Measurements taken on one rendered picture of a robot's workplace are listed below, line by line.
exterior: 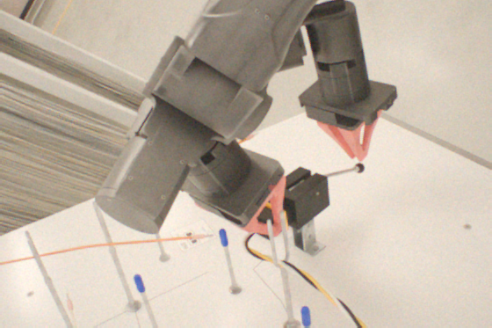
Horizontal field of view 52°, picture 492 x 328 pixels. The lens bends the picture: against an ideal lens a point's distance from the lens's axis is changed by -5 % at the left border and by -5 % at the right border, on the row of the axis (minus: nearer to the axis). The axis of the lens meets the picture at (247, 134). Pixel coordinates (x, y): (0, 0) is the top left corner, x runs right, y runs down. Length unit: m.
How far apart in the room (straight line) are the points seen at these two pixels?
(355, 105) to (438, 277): 0.21
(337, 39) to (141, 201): 0.28
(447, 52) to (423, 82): 0.14
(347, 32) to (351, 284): 0.27
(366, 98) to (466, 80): 1.36
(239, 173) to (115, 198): 0.13
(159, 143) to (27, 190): 0.82
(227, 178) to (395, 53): 1.75
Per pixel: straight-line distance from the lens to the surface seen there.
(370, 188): 0.73
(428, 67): 2.06
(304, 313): 0.45
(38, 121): 1.11
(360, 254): 0.63
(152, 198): 0.39
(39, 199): 1.23
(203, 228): 0.70
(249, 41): 0.34
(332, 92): 0.59
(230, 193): 0.49
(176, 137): 0.41
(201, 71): 0.37
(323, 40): 0.56
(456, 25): 2.09
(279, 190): 0.52
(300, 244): 0.64
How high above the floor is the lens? 1.55
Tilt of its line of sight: 36 degrees down
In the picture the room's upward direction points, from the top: 65 degrees counter-clockwise
